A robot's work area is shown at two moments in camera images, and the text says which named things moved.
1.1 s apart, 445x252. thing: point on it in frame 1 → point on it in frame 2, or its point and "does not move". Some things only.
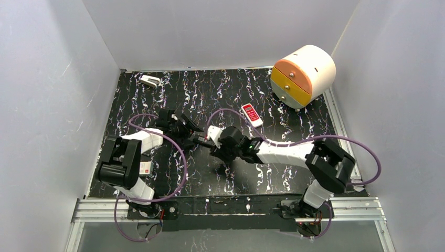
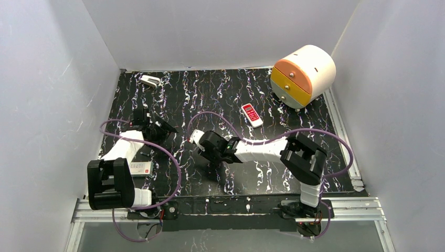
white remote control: (252, 115) does not move
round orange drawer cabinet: (302, 76) does not move
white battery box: (146, 168) does not move
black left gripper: (185, 128) → (152, 125)
